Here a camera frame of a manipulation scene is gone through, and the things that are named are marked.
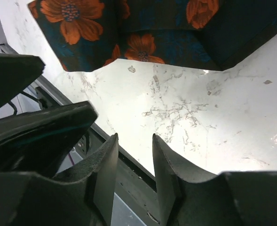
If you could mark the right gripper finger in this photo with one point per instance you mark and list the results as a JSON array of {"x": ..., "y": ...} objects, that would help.
[
  {"x": 191, "y": 196},
  {"x": 81, "y": 195}
]

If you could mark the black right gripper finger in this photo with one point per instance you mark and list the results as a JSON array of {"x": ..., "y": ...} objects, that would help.
[
  {"x": 17, "y": 72},
  {"x": 39, "y": 141}
]

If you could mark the black orange floral tie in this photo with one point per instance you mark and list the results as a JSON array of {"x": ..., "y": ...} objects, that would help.
[{"x": 86, "y": 35}]

